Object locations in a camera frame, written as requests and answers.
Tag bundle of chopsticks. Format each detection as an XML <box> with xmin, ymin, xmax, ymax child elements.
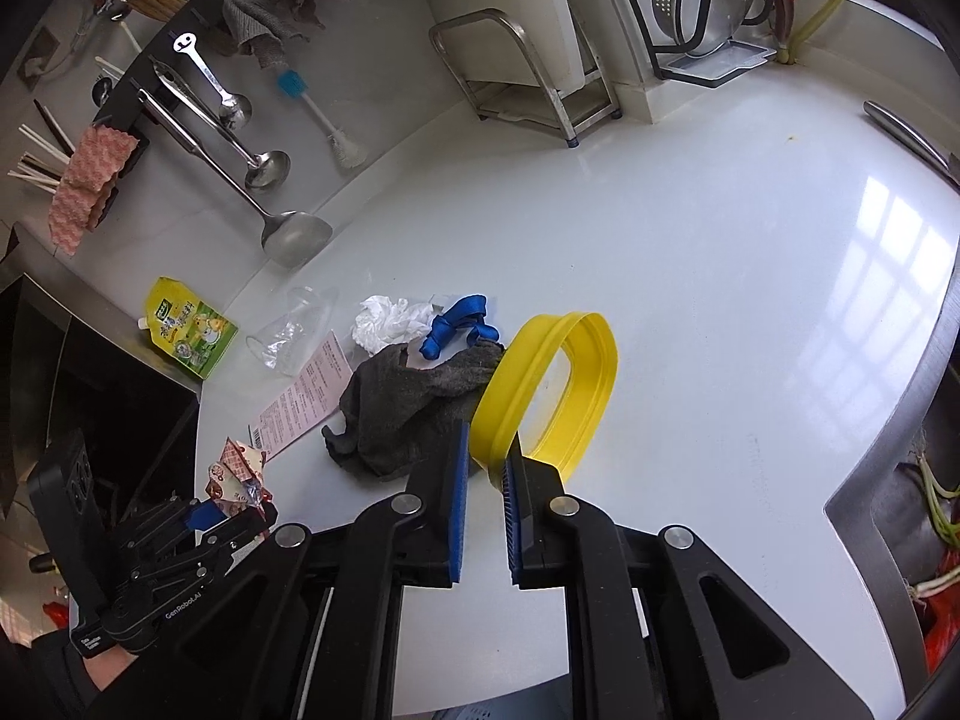
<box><xmin>7</xmin><ymin>97</ymin><xmax>76</xmax><ymax>188</ymax></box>

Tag grey cloth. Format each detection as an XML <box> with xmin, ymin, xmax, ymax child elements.
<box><xmin>321</xmin><ymin>341</ymin><xmax>507</xmax><ymax>479</ymax></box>

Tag steel faucet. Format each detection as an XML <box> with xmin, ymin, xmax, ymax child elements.
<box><xmin>862</xmin><ymin>100</ymin><xmax>960</xmax><ymax>188</ymax></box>

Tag yellow plastic ring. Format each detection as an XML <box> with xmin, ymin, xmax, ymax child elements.
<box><xmin>471</xmin><ymin>311</ymin><xmax>620</xmax><ymax>492</ymax></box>

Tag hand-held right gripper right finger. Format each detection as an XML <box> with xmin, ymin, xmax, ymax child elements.
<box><xmin>502</xmin><ymin>431</ymin><xmax>875</xmax><ymax>720</ymax></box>

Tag green onions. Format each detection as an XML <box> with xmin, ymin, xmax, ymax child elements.
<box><xmin>911</xmin><ymin>450</ymin><xmax>960</xmax><ymax>601</ymax></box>

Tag steel spoon with smiley handle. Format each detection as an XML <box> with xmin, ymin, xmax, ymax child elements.
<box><xmin>172</xmin><ymin>31</ymin><xmax>252</xmax><ymax>130</ymax></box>

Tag wall socket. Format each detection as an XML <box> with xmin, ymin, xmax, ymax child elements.
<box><xmin>16</xmin><ymin>26</ymin><xmax>62</xmax><ymax>80</ymax></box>

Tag crumpled white tissue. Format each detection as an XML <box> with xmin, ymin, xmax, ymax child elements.
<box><xmin>349</xmin><ymin>295</ymin><xmax>437</xmax><ymax>355</ymax></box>

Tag yellow gas hose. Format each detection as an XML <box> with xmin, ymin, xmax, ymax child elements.
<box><xmin>776</xmin><ymin>0</ymin><xmax>852</xmax><ymax>65</ymax></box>

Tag pink paper receipt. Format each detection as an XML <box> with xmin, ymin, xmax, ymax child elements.
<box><xmin>251</xmin><ymin>328</ymin><xmax>353</xmax><ymax>462</ymax></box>

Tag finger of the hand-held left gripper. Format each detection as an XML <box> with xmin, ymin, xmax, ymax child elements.
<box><xmin>124</xmin><ymin>506</ymin><xmax>280</xmax><ymax>608</ymax></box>
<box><xmin>112</xmin><ymin>491</ymin><xmax>230</xmax><ymax>563</ymax></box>

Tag person's left forearm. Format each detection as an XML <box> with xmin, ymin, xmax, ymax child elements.
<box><xmin>0</xmin><ymin>634</ymin><xmax>196</xmax><ymax>720</ymax></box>

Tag steel sink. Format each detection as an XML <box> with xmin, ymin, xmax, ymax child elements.
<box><xmin>823</xmin><ymin>307</ymin><xmax>960</xmax><ymax>698</ymax></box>

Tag red white snack wrapper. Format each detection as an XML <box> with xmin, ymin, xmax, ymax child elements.
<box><xmin>204</xmin><ymin>435</ymin><xmax>277</xmax><ymax>526</ymax></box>

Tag green yellow spout pouch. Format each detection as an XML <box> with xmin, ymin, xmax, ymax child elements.
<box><xmin>137</xmin><ymin>276</ymin><xmax>239</xmax><ymax>380</ymax></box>

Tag blue handled bottle brush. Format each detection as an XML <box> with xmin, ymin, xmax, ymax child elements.
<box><xmin>276</xmin><ymin>69</ymin><xmax>368</xmax><ymax>171</ymax></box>

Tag black stove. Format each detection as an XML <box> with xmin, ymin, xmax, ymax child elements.
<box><xmin>0</xmin><ymin>274</ymin><xmax>203</xmax><ymax>616</ymax></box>

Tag steel ladle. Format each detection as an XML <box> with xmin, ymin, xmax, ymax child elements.
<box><xmin>150</xmin><ymin>56</ymin><xmax>292</xmax><ymax>192</ymax></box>

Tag blue ribbon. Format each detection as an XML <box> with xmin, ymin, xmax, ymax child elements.
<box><xmin>418</xmin><ymin>292</ymin><xmax>502</xmax><ymax>359</ymax></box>

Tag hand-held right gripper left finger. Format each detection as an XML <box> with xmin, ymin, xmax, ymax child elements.
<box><xmin>112</xmin><ymin>420</ymin><xmax>472</xmax><ymax>720</ymax></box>

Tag pink patterned dishcloth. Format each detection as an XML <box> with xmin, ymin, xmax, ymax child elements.
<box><xmin>46</xmin><ymin>126</ymin><xmax>140</xmax><ymax>256</ymax></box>

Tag steel spatula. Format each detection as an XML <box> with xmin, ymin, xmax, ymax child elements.
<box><xmin>139</xmin><ymin>90</ymin><xmax>333</xmax><ymax>269</ymax></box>

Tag steel pot lid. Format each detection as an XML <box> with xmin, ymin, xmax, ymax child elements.
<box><xmin>686</xmin><ymin>0</ymin><xmax>777</xmax><ymax>53</ymax></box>

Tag clear plastic cup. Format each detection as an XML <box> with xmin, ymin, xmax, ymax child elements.
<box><xmin>246</xmin><ymin>285</ymin><xmax>340</xmax><ymax>376</ymax></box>

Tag red plastic bag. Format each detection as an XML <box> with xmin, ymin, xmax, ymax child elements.
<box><xmin>919</xmin><ymin>547</ymin><xmax>960</xmax><ymax>676</ymax></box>

